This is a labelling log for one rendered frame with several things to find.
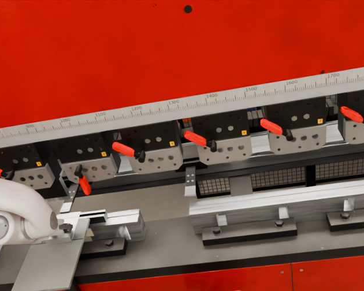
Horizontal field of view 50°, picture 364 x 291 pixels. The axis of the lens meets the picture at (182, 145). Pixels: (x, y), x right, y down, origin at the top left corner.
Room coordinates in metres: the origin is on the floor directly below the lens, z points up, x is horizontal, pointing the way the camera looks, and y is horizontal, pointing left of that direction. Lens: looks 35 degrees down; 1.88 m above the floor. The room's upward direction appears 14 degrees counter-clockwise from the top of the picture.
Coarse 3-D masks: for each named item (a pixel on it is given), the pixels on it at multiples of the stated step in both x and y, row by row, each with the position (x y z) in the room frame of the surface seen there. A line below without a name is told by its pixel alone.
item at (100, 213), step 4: (84, 212) 1.02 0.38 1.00; (88, 212) 1.01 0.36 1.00; (92, 212) 1.01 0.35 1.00; (96, 212) 1.00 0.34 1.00; (100, 212) 1.00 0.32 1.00; (104, 212) 1.00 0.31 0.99; (80, 216) 1.02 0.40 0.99; (84, 216) 1.01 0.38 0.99; (88, 216) 1.00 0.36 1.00; (92, 216) 0.99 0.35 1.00; (96, 216) 0.99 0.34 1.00; (100, 216) 0.98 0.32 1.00; (104, 216) 0.98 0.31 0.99; (92, 220) 0.99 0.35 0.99; (96, 220) 0.98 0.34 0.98; (100, 220) 0.98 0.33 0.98; (104, 220) 0.98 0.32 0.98
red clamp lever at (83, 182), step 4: (76, 168) 0.93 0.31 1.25; (80, 168) 0.93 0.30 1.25; (76, 172) 0.91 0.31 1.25; (80, 172) 0.91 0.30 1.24; (80, 176) 0.92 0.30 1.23; (84, 176) 0.93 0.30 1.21; (80, 180) 0.91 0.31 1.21; (84, 180) 0.92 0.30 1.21; (80, 184) 0.91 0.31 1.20; (84, 184) 0.91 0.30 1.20; (88, 184) 0.93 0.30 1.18; (84, 188) 0.91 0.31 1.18; (88, 188) 0.92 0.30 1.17; (84, 192) 0.91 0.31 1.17; (88, 192) 0.91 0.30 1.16
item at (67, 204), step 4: (64, 172) 1.24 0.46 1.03; (64, 176) 1.21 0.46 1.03; (64, 180) 1.20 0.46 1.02; (68, 180) 1.20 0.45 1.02; (68, 184) 1.20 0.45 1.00; (72, 184) 1.19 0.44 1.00; (76, 184) 1.18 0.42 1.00; (72, 188) 1.16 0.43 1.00; (76, 188) 1.16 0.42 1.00; (72, 192) 1.14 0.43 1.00; (76, 192) 1.14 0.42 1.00; (72, 196) 1.11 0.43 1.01; (64, 200) 1.10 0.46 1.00; (68, 200) 1.10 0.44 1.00; (72, 200) 1.09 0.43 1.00; (64, 204) 1.08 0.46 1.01; (68, 204) 1.08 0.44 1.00; (72, 204) 1.08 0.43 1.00; (64, 208) 1.06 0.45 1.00; (68, 208) 1.05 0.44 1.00; (60, 212) 1.05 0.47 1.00; (64, 212) 1.04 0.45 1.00; (68, 212) 1.04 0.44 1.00
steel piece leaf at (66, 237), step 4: (64, 220) 1.00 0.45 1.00; (68, 220) 1.00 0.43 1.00; (72, 220) 0.99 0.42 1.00; (76, 220) 0.99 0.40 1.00; (72, 224) 0.97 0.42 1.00; (76, 224) 0.97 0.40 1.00; (72, 232) 0.94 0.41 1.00; (52, 236) 0.94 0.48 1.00; (56, 236) 0.94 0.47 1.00; (60, 236) 0.93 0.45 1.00; (64, 236) 0.93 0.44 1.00; (68, 236) 0.92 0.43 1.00; (72, 236) 0.92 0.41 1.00; (44, 240) 0.91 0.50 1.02; (48, 240) 0.91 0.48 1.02; (52, 240) 0.91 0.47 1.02; (56, 240) 0.91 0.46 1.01; (60, 240) 0.91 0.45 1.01; (64, 240) 0.90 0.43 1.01; (68, 240) 0.90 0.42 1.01
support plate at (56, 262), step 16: (80, 224) 0.97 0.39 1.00; (80, 240) 0.89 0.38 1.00; (32, 256) 0.88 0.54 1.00; (48, 256) 0.86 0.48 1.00; (64, 256) 0.84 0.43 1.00; (32, 272) 0.81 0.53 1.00; (48, 272) 0.80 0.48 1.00; (64, 272) 0.78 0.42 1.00; (16, 288) 0.77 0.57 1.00; (32, 288) 0.75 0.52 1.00; (48, 288) 0.74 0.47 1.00; (64, 288) 0.73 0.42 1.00
